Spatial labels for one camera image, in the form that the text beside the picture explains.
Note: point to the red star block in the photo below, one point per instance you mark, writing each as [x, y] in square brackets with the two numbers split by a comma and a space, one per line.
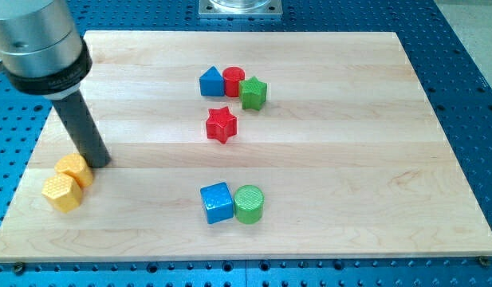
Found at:
[221, 124]

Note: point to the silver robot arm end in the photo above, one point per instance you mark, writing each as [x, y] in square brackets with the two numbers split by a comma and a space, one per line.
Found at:
[41, 49]

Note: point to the green star block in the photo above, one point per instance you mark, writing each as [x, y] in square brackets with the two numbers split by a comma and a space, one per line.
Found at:
[252, 93]

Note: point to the light wooden board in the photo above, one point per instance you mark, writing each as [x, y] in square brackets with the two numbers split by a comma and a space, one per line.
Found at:
[347, 150]

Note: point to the green cylinder block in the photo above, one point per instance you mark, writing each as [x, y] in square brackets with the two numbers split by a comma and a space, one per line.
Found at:
[248, 204]

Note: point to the blue cube block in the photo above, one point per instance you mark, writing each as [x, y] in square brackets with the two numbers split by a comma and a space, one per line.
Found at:
[217, 202]

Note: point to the blue triangle block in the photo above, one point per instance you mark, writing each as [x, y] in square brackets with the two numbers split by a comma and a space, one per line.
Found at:
[211, 83]

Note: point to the red cylinder block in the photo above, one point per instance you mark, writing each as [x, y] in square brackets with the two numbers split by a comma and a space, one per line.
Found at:
[232, 77]

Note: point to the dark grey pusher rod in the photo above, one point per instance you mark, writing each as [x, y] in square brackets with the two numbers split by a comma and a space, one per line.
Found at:
[77, 119]

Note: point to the yellow hexagon block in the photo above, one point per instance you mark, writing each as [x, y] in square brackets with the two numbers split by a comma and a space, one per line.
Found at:
[62, 192]

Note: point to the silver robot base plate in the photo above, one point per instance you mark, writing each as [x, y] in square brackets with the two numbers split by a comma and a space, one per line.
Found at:
[240, 8]

